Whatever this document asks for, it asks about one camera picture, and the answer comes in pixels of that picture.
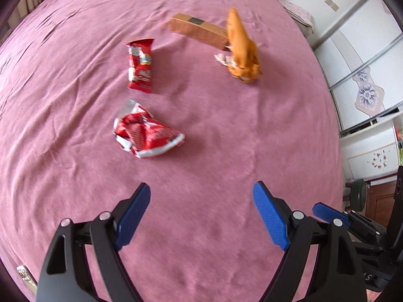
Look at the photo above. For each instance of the pink floral cloth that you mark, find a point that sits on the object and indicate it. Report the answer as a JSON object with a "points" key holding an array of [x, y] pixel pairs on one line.
{"points": [[299, 14]]}

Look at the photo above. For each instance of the bed with pink sheet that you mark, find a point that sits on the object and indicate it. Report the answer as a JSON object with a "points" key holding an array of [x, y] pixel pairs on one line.
{"points": [[204, 125]]}

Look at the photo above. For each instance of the wooden cabinet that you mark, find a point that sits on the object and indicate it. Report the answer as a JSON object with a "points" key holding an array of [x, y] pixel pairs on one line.
{"points": [[381, 203]]}

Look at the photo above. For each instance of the green round stool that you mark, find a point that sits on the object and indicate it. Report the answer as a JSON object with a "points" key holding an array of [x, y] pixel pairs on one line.
{"points": [[357, 195]]}

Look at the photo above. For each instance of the red wrapper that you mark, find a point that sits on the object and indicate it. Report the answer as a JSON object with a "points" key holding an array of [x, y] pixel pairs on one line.
{"points": [[148, 132]]}

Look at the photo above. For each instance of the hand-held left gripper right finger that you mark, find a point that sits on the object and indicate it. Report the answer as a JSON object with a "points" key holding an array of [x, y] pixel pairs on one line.
{"points": [[270, 217]]}

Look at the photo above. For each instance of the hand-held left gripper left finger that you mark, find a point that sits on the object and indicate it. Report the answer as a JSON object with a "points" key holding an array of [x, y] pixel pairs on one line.
{"points": [[132, 220]]}

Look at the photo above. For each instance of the tan box with barcode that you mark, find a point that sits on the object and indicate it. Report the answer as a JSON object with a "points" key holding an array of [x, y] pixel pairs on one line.
{"points": [[26, 278]]}

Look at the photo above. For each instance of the orange plastic bag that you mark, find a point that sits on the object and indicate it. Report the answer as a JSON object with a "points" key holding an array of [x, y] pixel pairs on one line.
{"points": [[244, 53]]}

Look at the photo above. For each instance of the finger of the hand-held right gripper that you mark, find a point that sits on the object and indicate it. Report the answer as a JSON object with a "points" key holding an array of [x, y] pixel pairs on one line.
{"points": [[329, 214]]}

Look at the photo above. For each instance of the long tan box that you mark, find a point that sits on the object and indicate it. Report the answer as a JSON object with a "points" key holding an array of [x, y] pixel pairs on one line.
{"points": [[198, 30]]}

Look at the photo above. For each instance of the white floral wardrobe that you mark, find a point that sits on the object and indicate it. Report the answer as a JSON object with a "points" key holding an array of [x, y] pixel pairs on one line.
{"points": [[362, 78]]}

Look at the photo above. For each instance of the wall socket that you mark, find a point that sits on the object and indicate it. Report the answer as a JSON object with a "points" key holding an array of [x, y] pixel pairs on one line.
{"points": [[331, 3]]}

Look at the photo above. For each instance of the small white wrapper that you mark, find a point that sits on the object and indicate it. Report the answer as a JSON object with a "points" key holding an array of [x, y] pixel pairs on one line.
{"points": [[223, 59]]}

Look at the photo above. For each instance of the red snack packet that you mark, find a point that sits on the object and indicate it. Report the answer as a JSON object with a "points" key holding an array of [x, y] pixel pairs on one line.
{"points": [[141, 66]]}

